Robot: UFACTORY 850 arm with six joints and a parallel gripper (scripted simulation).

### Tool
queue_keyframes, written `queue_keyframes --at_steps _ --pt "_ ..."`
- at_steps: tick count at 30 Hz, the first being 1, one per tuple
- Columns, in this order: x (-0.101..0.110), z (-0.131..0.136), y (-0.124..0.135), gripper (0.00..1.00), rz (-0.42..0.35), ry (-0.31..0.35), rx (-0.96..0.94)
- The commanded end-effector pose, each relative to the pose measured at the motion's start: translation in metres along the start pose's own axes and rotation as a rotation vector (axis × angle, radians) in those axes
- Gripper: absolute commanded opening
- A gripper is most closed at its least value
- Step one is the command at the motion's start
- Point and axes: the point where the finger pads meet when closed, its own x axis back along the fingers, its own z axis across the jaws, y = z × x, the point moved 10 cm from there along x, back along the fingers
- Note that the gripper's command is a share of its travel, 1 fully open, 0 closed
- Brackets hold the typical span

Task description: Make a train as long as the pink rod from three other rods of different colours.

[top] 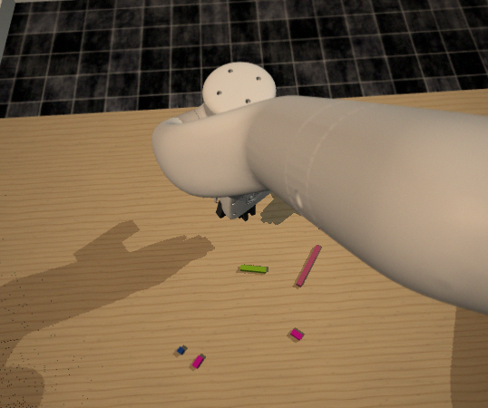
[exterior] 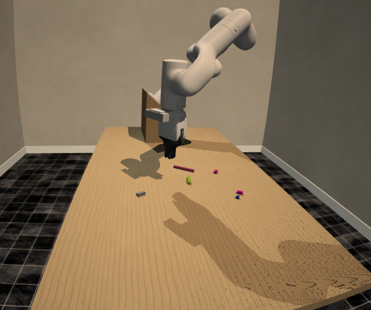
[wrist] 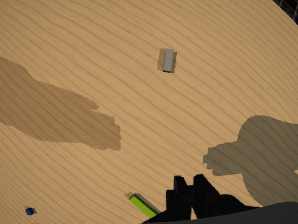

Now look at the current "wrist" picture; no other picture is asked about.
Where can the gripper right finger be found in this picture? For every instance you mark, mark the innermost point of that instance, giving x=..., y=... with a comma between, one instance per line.
x=208, y=203

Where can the lime green rod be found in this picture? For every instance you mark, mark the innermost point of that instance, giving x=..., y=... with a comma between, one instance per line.
x=143, y=206

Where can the small blue cube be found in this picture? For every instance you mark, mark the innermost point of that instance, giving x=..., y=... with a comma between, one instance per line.
x=192, y=191
x=29, y=211

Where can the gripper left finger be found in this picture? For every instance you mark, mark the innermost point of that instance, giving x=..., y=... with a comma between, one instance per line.
x=180, y=207

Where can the grey rod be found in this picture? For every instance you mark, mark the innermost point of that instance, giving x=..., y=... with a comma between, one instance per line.
x=168, y=60

